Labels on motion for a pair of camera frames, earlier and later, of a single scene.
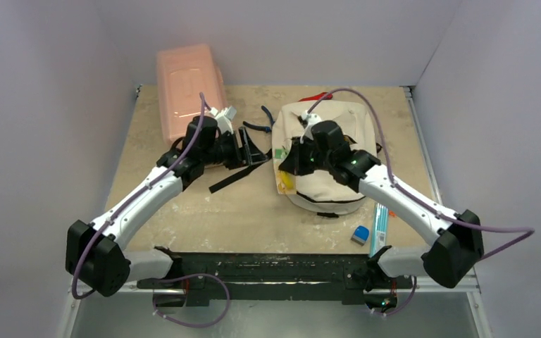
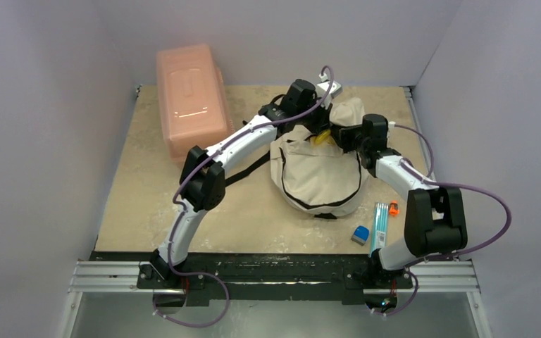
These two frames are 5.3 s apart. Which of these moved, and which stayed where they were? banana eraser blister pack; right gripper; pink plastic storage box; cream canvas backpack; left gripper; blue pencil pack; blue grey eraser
Moved: left gripper; banana eraser blister pack; right gripper
Stayed: blue grey eraser; cream canvas backpack; blue pencil pack; pink plastic storage box
